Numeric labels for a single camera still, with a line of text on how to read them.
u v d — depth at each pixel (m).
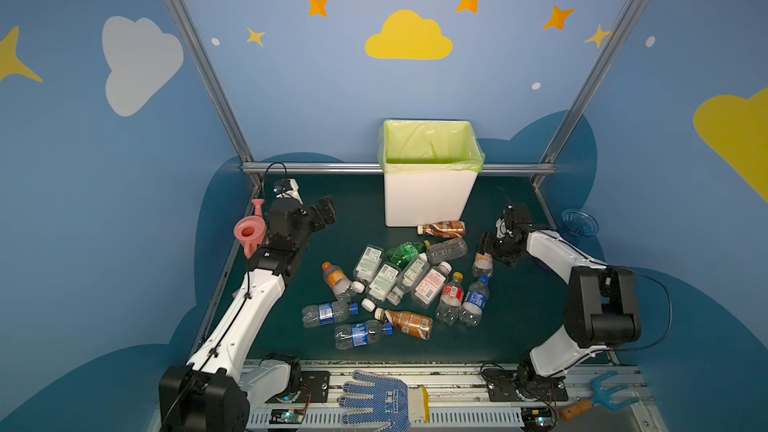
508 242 0.72
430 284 0.88
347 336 0.78
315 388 0.74
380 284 0.88
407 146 1.03
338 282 0.88
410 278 0.88
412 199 0.95
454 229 1.01
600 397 0.73
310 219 0.65
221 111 0.98
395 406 0.72
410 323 0.80
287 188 0.67
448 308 0.83
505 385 0.75
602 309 0.47
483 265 0.95
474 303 0.84
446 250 0.96
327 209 0.71
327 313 0.82
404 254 0.97
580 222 0.84
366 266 0.93
